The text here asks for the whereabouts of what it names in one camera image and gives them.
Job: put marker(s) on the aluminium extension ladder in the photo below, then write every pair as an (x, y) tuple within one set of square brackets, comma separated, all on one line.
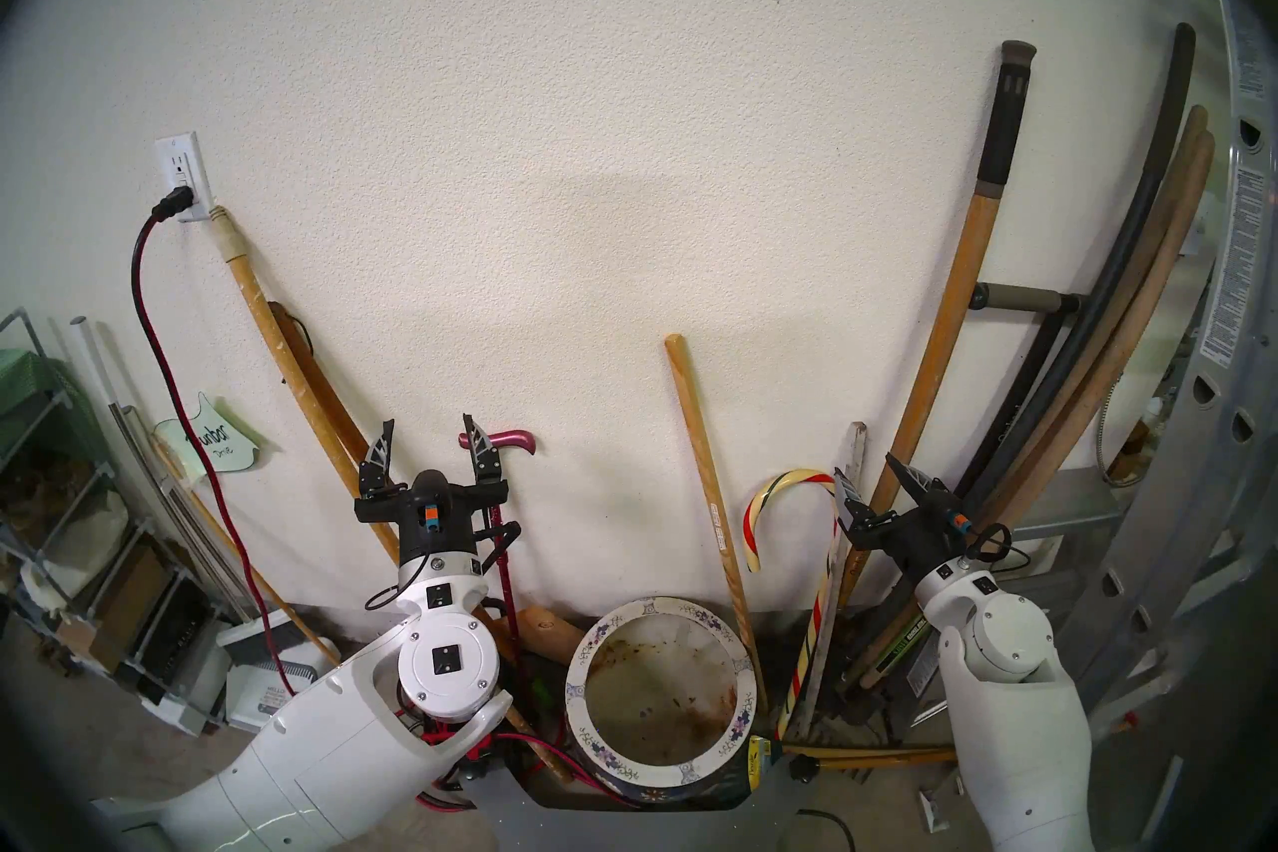
[(1238, 261)]

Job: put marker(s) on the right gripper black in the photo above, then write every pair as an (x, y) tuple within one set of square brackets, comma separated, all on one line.
[(929, 536)]

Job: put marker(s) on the black rake head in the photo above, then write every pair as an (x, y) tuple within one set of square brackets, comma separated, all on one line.
[(859, 690)]

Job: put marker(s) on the brown cardboard box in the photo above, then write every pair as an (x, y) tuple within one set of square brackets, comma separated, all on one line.
[(135, 600)]

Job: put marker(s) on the white floral ceramic pot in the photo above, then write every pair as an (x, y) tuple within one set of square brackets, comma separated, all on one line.
[(659, 770)]

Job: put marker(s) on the white plastic pipe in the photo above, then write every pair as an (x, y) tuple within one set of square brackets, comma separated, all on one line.
[(90, 356)]

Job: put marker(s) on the striped candy cane stick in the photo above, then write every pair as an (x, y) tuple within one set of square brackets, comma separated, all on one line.
[(799, 477)]

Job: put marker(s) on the wooden board with hole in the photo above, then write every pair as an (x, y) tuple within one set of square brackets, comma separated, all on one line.
[(549, 630)]

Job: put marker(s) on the grey metal rail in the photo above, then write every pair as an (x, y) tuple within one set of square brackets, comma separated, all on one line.
[(150, 471)]

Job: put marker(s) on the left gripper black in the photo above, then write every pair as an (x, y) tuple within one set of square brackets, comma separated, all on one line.
[(434, 521)]

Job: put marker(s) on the grey step ladder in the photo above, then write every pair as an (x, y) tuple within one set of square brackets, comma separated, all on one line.
[(1068, 511)]

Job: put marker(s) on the thin wooden dowel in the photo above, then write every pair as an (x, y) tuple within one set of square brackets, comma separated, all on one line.
[(290, 610)]

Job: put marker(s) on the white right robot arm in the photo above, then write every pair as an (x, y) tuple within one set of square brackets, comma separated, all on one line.
[(1008, 710)]

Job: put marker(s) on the light wooden stick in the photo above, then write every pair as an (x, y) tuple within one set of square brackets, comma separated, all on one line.
[(698, 441)]

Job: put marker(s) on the pink metal walking cane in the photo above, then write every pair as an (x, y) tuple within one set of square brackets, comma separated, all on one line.
[(514, 439)]

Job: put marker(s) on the dark brown wooden stick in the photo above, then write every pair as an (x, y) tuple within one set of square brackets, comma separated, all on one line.
[(285, 321)]

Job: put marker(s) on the white stick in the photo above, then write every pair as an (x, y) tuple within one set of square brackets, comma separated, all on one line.
[(854, 451)]

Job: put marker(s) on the curved wooden pole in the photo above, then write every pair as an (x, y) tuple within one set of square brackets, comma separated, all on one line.
[(1173, 171), (1198, 171)]

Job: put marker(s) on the green checked cloth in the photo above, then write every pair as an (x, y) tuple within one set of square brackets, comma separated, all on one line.
[(35, 376)]

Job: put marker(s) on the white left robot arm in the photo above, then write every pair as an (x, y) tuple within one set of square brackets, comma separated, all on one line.
[(329, 750)]

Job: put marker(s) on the brown bottle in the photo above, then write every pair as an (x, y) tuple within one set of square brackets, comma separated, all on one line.
[(1136, 456)]

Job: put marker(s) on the white wall outlet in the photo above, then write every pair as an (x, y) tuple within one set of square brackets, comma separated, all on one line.
[(185, 161)]

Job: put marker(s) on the black printed box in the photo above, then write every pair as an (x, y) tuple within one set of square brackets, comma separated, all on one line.
[(180, 640)]

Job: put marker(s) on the white wall switch plate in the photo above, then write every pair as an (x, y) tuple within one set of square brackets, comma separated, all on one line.
[(1206, 226)]

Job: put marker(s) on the green handwritten sign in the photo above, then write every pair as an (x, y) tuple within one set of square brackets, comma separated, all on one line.
[(215, 439)]

